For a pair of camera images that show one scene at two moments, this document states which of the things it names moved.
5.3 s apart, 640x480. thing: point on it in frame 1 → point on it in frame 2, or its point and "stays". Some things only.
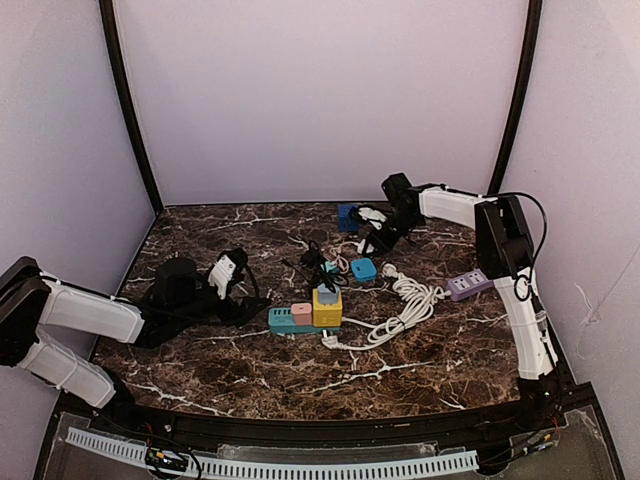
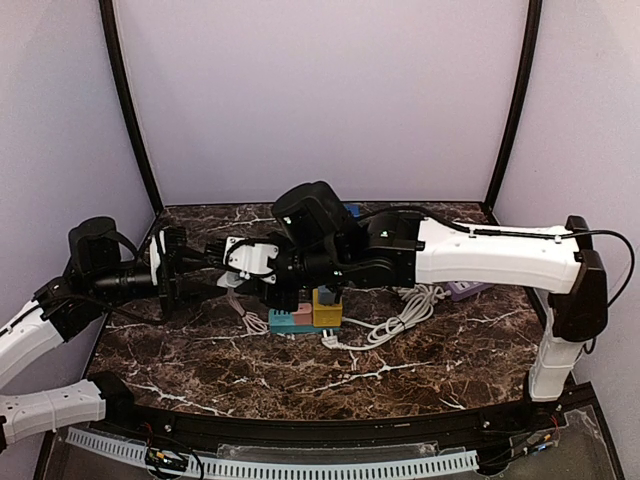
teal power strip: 280,321 stays
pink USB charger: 302,313 stays
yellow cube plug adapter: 327,315 stays
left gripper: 223,305 → 167,279
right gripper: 379,235 → 282,275
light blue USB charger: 325,296 stays
